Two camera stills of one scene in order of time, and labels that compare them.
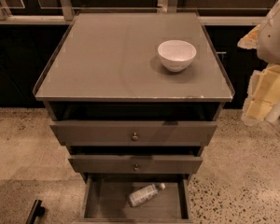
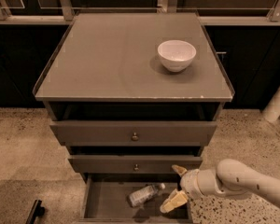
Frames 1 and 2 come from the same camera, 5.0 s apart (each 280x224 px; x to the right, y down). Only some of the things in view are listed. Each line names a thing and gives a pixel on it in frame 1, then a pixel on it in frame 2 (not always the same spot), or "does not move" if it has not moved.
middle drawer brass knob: [136, 168] does not move
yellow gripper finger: [249, 41] to [189, 182]
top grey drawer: [133, 133] does not move
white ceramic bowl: [176, 55] does not move
